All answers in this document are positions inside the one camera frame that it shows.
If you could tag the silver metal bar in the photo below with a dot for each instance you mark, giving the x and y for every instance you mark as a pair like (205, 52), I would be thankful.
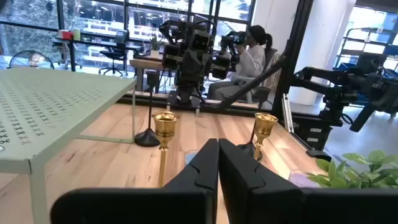
(287, 115)

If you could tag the blue candle glass jar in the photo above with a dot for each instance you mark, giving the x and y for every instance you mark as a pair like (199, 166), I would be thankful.
(189, 156)

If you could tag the black desk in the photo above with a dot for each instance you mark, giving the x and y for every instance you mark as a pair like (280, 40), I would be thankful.
(93, 43)

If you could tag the black office chair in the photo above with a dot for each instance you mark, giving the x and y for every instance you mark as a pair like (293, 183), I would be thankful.
(116, 53)

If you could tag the green perforated metal shelf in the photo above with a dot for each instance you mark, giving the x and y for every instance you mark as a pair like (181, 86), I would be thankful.
(46, 109)

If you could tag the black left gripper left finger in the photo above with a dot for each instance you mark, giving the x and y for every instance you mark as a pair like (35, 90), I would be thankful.
(140, 205)

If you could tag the black controller box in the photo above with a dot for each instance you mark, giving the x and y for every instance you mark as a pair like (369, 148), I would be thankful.
(311, 137)

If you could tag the person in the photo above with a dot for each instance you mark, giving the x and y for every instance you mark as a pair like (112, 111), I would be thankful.
(252, 62)

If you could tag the black aluminium rig frame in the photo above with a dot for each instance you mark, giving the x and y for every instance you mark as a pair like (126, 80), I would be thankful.
(289, 62)

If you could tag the red container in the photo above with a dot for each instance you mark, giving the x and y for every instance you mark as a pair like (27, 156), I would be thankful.
(67, 35)

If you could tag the small potted plant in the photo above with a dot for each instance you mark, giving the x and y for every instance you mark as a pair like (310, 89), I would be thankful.
(154, 51)

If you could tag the green plant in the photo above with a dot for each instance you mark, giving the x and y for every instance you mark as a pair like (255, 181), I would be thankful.
(351, 174)

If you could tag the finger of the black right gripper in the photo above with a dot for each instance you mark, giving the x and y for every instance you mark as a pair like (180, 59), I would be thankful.
(204, 67)
(189, 67)

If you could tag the grey office chair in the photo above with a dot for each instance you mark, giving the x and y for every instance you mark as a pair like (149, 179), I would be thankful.
(272, 56)

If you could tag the black cart with blue bins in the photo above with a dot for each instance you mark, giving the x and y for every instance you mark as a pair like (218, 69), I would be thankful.
(345, 66)

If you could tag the green cup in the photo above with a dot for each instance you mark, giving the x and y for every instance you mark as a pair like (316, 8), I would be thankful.
(76, 34)

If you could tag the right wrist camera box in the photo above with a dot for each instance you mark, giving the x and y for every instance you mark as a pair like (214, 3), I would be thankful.
(200, 40)

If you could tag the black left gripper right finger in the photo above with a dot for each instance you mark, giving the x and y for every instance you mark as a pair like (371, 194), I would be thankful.
(295, 208)

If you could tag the lavender candle glass jar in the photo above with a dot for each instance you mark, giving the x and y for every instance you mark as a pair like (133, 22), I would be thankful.
(300, 180)

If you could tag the gold candlestick holder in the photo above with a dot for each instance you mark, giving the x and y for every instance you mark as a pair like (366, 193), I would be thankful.
(265, 124)
(164, 124)

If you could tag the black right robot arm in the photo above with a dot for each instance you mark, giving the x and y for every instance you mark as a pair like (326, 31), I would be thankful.
(186, 93)

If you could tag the wooden table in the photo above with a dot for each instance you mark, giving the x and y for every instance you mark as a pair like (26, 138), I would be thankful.
(146, 63)

